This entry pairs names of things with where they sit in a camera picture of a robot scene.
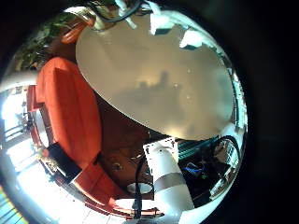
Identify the red sofa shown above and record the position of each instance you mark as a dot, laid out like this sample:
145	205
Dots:
62	102

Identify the green leafy potted plant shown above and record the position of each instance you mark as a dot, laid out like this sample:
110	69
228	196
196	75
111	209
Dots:
34	46

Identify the orange plant pot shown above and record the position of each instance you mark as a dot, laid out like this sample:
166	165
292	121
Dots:
74	31

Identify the teal ribbed panel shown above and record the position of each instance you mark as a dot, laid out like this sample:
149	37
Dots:
193	147

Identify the black square cushion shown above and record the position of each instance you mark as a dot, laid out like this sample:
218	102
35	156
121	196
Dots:
64	161

